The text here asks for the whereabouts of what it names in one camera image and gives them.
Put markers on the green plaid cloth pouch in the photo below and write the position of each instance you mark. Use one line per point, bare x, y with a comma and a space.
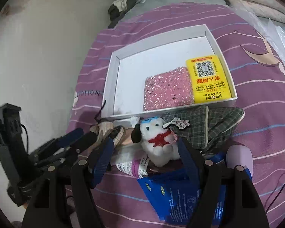
209, 128

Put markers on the purple round sponge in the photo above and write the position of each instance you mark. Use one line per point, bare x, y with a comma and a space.
240, 155

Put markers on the blue foil packet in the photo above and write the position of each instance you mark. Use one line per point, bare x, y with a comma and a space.
172, 195

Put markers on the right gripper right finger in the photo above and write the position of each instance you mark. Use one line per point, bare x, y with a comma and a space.
206, 176

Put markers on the pink glitter sponge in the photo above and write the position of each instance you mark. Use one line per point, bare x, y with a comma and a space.
167, 90

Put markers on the purple refill pouch bottle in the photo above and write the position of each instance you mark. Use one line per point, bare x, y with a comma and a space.
132, 160

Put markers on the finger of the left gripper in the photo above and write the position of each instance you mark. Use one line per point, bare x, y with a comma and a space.
69, 154
71, 135

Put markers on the peach puff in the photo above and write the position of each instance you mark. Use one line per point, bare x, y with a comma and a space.
127, 138

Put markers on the clear plastic sheet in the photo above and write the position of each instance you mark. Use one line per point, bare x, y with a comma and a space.
274, 32

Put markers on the black white crumpled cloth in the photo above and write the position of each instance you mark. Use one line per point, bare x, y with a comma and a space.
119, 8

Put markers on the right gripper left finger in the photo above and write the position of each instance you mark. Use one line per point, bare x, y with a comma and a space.
85, 176

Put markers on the yellow QR code packet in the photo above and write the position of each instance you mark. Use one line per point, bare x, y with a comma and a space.
209, 82

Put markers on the white plush dog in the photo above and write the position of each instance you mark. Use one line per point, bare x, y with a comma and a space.
159, 143

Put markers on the beige plaid cloth pouch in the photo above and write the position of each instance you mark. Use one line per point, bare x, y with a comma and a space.
106, 129

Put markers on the purple striped bed sheet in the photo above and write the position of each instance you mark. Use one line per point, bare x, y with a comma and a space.
260, 88

